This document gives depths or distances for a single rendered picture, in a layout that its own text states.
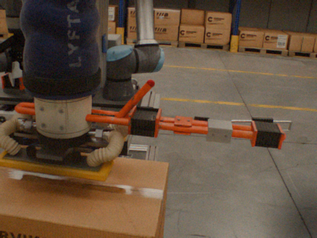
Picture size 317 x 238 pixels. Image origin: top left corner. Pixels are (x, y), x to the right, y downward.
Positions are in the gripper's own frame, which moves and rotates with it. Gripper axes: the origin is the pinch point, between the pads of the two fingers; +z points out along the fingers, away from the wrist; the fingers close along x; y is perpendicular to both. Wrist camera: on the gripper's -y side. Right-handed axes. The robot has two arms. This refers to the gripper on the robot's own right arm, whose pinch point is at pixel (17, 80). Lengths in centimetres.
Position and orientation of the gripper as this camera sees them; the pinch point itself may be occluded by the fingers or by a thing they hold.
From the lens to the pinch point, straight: 140.2
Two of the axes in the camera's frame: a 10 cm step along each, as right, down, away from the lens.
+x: 1.2, -3.9, 9.2
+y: 9.9, 0.9, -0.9
